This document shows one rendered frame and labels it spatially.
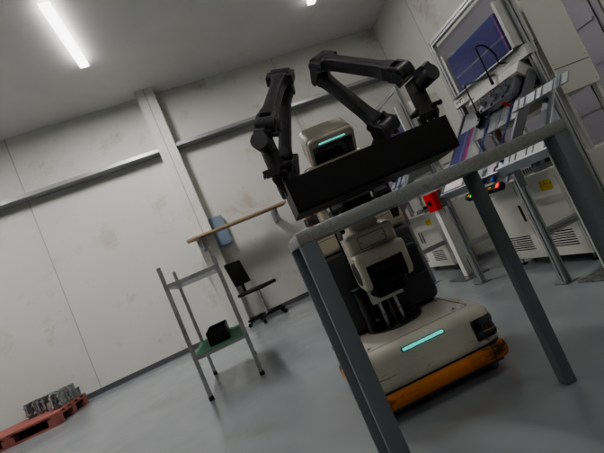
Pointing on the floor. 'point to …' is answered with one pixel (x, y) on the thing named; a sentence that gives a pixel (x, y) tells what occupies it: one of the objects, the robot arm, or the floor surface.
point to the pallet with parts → (66, 398)
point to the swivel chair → (250, 288)
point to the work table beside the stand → (555, 144)
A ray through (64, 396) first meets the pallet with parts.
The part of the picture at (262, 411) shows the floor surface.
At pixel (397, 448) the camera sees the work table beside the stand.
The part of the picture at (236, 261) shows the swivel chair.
